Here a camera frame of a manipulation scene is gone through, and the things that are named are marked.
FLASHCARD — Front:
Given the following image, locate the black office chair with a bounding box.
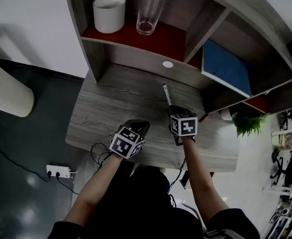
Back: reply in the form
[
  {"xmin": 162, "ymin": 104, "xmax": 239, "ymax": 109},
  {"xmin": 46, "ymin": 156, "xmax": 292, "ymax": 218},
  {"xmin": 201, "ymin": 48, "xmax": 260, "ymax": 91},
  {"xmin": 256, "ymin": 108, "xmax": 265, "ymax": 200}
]
[{"xmin": 271, "ymin": 148, "xmax": 292, "ymax": 186}]

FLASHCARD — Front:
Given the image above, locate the blue-capped white marker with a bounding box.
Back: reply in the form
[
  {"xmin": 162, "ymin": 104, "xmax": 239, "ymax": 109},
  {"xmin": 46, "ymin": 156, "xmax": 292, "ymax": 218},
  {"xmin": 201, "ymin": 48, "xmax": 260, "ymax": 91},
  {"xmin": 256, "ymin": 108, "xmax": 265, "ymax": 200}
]
[{"xmin": 162, "ymin": 83, "xmax": 173, "ymax": 107}]

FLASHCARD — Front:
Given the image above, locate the white round counter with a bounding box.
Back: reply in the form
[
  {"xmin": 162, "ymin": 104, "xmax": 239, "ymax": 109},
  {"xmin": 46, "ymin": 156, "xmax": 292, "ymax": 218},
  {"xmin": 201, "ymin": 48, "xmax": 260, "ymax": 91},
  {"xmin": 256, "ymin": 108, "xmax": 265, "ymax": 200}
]
[{"xmin": 0, "ymin": 56, "xmax": 34, "ymax": 118}]

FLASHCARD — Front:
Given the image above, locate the grey wooden desk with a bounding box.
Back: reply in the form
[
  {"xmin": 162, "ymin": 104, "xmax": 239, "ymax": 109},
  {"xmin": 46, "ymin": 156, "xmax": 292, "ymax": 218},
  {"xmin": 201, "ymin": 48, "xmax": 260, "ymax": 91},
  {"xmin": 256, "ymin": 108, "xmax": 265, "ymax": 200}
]
[{"xmin": 65, "ymin": 63, "xmax": 238, "ymax": 171}]

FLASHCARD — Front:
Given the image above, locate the white power strip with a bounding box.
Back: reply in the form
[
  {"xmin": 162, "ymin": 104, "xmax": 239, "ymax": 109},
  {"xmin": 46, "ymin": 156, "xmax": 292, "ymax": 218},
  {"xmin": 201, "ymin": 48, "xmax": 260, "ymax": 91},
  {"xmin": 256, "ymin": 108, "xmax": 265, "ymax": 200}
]
[{"xmin": 46, "ymin": 165, "xmax": 72, "ymax": 178}]

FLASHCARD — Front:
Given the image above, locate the black floor cable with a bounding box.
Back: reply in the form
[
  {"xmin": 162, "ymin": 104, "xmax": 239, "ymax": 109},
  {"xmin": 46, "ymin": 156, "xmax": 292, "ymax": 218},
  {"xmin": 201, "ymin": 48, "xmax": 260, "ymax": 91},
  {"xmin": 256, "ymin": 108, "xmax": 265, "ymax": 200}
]
[{"xmin": 0, "ymin": 143, "xmax": 79, "ymax": 195}]

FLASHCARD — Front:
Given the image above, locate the grey wooden desk hutch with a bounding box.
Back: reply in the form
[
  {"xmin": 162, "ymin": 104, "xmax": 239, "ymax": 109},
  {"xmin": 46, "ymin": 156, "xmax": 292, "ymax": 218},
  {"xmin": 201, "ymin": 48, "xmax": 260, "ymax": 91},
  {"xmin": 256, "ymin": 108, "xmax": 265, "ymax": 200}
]
[{"xmin": 63, "ymin": 0, "xmax": 292, "ymax": 114}]

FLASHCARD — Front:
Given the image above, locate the person's right forearm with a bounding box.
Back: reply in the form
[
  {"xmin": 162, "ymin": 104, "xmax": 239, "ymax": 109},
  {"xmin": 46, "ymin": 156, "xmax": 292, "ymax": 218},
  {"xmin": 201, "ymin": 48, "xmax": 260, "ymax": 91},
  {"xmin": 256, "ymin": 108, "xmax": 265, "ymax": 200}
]
[{"xmin": 183, "ymin": 137, "xmax": 231, "ymax": 224}]

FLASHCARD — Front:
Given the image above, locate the person's left forearm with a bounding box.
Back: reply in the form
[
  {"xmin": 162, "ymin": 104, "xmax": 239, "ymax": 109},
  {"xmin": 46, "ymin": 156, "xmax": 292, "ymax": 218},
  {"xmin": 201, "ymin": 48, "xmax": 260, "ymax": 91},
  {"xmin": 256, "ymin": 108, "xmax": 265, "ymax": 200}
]
[{"xmin": 63, "ymin": 155, "xmax": 124, "ymax": 224}]

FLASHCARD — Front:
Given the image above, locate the person's dark shirt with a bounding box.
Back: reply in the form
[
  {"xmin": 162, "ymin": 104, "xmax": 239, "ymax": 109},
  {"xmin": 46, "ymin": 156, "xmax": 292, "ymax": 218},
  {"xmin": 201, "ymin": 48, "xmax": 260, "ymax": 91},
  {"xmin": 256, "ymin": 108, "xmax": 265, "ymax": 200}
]
[{"xmin": 47, "ymin": 163, "xmax": 261, "ymax": 239}]

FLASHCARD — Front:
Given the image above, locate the green potted plant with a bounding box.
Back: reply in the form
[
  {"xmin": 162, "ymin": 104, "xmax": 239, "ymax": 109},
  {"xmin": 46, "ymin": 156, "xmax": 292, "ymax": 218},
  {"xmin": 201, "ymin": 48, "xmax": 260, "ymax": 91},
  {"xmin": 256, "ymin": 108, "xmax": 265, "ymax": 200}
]
[{"xmin": 220, "ymin": 108, "xmax": 271, "ymax": 138}]

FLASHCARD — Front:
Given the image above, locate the white ceramic cup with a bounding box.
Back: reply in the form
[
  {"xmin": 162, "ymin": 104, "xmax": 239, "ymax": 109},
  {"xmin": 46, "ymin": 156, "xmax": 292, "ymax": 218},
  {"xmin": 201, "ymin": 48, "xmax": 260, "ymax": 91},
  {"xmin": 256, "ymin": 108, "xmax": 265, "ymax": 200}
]
[{"xmin": 93, "ymin": 0, "xmax": 126, "ymax": 34}]

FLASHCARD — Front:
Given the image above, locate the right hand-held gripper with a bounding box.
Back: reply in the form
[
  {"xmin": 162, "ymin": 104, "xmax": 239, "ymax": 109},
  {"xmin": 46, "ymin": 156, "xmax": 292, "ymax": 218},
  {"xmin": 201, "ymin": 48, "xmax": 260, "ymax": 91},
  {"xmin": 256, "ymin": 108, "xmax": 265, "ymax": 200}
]
[{"xmin": 168, "ymin": 105, "xmax": 198, "ymax": 146}]

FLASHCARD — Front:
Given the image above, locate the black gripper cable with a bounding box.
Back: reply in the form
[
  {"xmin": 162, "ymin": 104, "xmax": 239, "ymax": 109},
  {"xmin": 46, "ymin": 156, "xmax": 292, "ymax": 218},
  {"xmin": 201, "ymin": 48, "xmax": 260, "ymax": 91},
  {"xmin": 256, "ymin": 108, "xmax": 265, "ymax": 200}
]
[{"xmin": 90, "ymin": 142, "xmax": 114, "ymax": 169}]

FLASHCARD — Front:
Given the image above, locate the blue notebook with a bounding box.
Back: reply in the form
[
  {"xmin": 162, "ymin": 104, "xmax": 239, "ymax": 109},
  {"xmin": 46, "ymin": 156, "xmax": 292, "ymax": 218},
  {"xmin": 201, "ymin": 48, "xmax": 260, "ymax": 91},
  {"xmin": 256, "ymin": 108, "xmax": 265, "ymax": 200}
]
[{"xmin": 201, "ymin": 39, "xmax": 253, "ymax": 98}]

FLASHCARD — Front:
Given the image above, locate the clear drinking glass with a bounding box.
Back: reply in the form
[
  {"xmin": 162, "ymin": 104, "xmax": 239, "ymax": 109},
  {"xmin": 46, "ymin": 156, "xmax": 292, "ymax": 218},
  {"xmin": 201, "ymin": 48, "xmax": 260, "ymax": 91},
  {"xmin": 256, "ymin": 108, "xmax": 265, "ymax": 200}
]
[{"xmin": 136, "ymin": 0, "xmax": 168, "ymax": 36}]

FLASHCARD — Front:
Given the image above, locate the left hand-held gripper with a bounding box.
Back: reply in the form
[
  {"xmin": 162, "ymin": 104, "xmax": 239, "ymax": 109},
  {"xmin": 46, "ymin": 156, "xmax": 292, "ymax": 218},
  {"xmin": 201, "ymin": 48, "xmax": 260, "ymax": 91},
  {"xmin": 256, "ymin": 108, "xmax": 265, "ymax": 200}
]
[{"xmin": 109, "ymin": 119, "xmax": 151, "ymax": 160}]

